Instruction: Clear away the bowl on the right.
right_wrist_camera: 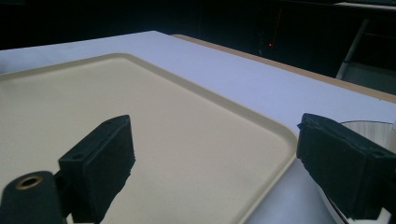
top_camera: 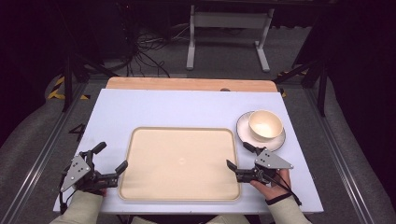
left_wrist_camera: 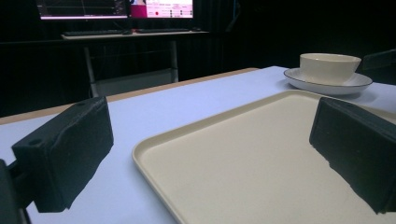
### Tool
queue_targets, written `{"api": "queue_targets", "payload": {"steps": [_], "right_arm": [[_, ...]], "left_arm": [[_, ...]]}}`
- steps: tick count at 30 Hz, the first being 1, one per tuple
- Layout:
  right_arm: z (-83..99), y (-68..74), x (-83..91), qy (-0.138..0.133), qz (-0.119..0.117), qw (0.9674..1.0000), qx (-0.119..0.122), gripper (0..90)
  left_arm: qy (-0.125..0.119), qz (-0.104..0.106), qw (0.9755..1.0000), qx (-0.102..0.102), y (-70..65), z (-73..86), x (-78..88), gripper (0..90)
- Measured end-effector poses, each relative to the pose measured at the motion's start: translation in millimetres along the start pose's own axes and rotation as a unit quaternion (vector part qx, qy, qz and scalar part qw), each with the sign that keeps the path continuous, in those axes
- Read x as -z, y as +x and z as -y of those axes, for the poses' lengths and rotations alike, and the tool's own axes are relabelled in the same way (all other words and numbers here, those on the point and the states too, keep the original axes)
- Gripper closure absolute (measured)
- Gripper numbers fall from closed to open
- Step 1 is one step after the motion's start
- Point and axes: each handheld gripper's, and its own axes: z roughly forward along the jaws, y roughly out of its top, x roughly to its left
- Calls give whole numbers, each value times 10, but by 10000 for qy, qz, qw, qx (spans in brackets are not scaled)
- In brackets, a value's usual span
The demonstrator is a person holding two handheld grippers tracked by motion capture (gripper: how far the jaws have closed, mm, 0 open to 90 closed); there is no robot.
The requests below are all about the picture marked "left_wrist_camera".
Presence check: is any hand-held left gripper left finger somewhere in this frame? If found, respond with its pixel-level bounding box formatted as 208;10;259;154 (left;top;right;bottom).
11;95;115;214

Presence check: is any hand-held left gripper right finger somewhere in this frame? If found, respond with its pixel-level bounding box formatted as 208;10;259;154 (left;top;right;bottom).
308;96;396;215

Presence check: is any white plate with dark rim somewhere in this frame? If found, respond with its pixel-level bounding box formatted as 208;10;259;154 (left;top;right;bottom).
283;67;374;96

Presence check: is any white bowl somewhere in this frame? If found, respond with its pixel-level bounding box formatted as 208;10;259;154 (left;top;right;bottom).
299;52;362;87

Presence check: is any beige plastic tray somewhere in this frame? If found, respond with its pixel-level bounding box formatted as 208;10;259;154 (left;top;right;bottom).
132;89;396;224

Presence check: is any desk with metal legs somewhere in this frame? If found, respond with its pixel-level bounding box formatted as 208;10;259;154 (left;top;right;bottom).
61;30;210;98

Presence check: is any black keyboard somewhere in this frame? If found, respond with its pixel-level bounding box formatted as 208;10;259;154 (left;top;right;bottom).
63;29;124;37
135;27;191;35

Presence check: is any computer monitor with dark screen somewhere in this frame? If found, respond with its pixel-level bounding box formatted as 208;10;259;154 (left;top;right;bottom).
35;0;129;21

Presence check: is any computer monitor with pink screen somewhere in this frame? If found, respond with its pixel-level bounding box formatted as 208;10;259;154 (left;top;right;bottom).
129;0;194;20

